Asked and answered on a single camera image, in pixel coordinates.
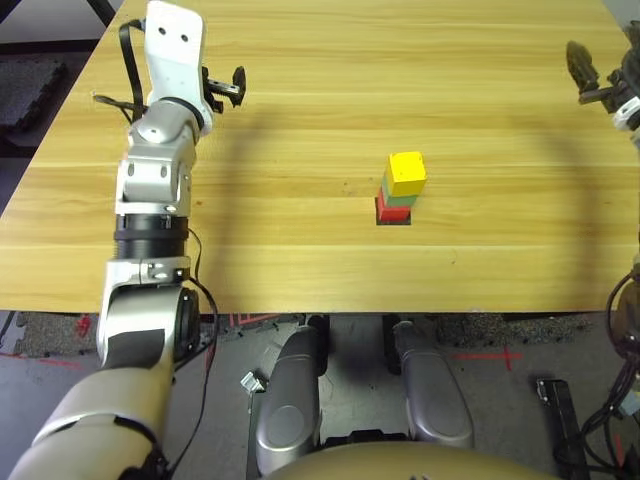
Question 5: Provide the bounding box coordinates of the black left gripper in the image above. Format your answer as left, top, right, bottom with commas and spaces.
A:
201, 65, 248, 116

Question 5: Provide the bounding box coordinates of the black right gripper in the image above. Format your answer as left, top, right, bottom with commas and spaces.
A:
565, 41, 640, 116

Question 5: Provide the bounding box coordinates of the yellow wooden block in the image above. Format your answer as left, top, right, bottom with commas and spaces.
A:
387, 151, 428, 198

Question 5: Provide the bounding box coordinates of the green wooden block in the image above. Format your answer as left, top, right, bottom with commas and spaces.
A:
381, 171, 418, 208

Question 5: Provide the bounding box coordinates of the red wooden block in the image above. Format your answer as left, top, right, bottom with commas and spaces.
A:
375, 187, 412, 223

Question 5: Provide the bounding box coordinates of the black square tape marker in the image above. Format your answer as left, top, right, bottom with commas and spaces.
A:
374, 196, 414, 228

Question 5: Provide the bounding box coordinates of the black foam floor mat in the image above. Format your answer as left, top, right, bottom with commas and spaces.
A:
0, 59, 70, 147

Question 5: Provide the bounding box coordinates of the speckled grey floor mat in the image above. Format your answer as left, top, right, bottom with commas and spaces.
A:
435, 313, 591, 347
12, 312, 104, 357

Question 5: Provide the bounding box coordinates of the grey left robot leg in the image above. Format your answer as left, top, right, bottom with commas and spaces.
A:
248, 319, 332, 476

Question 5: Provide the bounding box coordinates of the grey robot leg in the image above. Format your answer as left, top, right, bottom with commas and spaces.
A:
392, 319, 476, 451
248, 319, 332, 476

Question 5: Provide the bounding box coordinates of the red tape line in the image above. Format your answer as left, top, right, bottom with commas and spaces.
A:
0, 351, 82, 372

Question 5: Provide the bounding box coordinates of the small grey box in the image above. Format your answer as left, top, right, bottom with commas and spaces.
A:
618, 389, 640, 419

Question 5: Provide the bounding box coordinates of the black box on floor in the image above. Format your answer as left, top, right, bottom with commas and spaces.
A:
535, 378, 591, 480

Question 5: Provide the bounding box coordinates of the grey right robot leg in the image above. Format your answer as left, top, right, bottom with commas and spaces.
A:
392, 319, 476, 451

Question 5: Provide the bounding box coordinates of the beige robot torso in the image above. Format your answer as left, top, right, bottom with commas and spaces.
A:
264, 433, 557, 480

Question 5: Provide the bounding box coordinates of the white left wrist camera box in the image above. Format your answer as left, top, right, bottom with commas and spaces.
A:
143, 0, 217, 136

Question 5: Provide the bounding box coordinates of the black left wrist camera cable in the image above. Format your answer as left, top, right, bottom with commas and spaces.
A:
92, 18, 152, 124

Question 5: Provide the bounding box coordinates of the black metal table frame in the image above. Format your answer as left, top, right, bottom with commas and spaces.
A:
0, 0, 122, 55

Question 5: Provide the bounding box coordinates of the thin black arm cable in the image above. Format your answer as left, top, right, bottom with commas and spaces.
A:
167, 227, 220, 474

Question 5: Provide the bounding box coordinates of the small metal bracket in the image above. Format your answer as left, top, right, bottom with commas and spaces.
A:
239, 370, 267, 395

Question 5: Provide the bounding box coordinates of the black cable bundle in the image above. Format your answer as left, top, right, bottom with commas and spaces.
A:
581, 349, 640, 480

